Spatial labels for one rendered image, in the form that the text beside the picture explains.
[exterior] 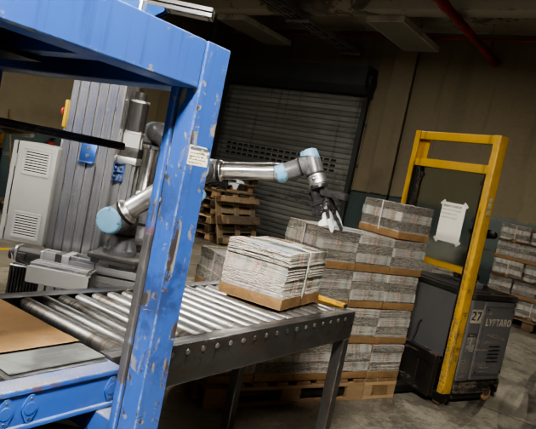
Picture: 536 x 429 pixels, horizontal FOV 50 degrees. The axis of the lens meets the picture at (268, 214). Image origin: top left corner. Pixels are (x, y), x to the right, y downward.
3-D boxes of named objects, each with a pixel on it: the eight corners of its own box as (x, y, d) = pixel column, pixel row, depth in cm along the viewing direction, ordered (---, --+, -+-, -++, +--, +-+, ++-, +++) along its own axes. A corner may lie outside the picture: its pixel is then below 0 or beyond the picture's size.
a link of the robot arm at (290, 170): (281, 184, 244) (305, 176, 242) (277, 184, 233) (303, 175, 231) (275, 166, 244) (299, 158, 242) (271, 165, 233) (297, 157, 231)
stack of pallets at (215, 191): (212, 231, 1110) (225, 164, 1101) (252, 242, 1062) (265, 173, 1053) (166, 229, 996) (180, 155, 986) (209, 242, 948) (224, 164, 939)
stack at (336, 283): (173, 380, 339) (200, 243, 333) (326, 375, 403) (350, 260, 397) (201, 410, 307) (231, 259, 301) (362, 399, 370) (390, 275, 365)
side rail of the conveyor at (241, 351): (339, 334, 253) (345, 308, 252) (350, 338, 250) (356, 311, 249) (90, 397, 143) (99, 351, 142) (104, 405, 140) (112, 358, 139)
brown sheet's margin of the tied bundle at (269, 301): (237, 287, 246) (239, 277, 245) (297, 306, 232) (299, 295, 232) (217, 290, 232) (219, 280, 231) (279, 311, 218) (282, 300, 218)
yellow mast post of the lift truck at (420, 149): (367, 352, 446) (415, 129, 434) (375, 352, 451) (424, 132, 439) (374, 357, 439) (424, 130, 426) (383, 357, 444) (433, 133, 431)
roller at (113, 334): (48, 309, 182) (50, 294, 182) (148, 361, 156) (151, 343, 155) (33, 311, 178) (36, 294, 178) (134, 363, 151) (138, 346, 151)
